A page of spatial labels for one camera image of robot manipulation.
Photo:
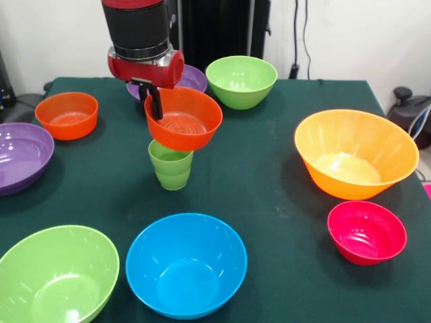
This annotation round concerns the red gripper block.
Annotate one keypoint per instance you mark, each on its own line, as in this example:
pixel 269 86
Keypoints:
pixel 148 72

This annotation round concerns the red-orange bowl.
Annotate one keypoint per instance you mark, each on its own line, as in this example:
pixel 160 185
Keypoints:
pixel 185 134
pixel 67 117

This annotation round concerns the green cup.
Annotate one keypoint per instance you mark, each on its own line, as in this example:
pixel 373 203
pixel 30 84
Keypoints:
pixel 171 171

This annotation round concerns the purple bowl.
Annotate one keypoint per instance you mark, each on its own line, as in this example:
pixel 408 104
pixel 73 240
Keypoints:
pixel 193 79
pixel 20 158

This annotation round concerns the blue bowl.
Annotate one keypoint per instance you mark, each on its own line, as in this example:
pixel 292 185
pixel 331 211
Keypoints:
pixel 187 269

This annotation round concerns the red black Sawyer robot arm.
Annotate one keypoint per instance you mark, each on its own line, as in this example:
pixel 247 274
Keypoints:
pixel 138 27

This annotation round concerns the small green bowl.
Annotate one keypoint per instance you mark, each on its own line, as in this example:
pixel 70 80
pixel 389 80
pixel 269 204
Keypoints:
pixel 240 91

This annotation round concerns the black grey base foot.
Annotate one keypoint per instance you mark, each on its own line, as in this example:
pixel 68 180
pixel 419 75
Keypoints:
pixel 407 114
pixel 20 107

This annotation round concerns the dark green table cloth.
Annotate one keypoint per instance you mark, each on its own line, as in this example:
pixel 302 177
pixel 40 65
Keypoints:
pixel 252 188

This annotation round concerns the large green bowl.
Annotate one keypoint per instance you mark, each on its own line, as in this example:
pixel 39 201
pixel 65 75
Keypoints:
pixel 57 276

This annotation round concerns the large orange bowl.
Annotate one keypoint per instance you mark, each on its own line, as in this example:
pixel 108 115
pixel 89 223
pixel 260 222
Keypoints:
pixel 353 158

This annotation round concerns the pink bowl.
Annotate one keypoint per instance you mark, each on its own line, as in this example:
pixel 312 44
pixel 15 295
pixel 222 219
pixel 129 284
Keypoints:
pixel 367 235

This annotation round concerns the black pedestal column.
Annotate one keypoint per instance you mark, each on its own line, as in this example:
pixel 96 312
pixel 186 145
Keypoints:
pixel 215 30

